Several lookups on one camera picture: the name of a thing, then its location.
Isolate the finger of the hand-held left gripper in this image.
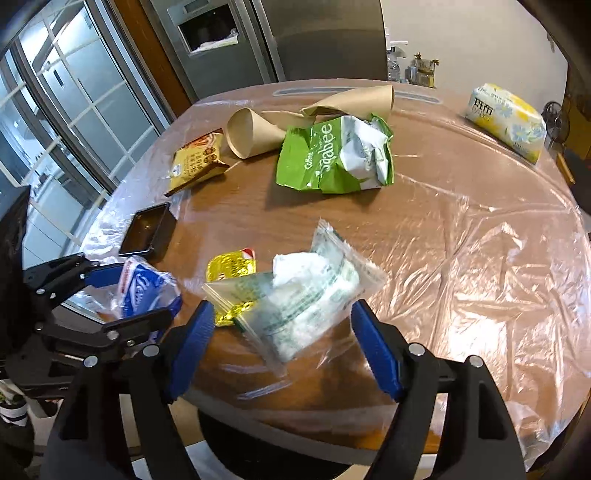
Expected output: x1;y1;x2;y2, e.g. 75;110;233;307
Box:
34;307;175;361
23;253;126;304

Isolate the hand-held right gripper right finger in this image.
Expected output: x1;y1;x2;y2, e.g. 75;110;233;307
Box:
350;299;528;480

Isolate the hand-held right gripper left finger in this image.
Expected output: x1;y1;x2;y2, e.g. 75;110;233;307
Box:
39;300;216;480

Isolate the blue white plastic wrapper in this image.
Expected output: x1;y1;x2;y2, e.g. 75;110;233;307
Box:
92;256;184;325

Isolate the clear zip bag with tissue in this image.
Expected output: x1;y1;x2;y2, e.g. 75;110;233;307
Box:
202;219;389;368

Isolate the black plastic tray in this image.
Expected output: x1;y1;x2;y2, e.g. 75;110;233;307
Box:
119;202;177;258

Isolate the small yellow sauce packet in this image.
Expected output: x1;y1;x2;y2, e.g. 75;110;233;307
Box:
205;248;260;328

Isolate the yellow brown snack packet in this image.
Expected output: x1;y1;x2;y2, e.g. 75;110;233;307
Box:
165;130;231;197

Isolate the clear plastic table cover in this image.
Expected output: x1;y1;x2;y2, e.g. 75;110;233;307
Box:
81;83;591;468

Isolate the glass sliding door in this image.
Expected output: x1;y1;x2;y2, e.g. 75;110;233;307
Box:
0;0;172;297

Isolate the green snack bag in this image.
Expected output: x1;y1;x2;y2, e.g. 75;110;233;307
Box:
275;113;396;194

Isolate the flattened brown paper cone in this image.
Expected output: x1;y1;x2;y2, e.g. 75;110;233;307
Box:
262;109;320;131

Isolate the yellow flowered tissue pack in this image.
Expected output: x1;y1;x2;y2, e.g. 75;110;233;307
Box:
464;82;547;165

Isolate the standing fan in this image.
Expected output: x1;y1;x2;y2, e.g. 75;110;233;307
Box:
542;101;572;151

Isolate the stainless steel refrigerator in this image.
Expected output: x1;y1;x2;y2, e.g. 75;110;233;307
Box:
139;0;387;105

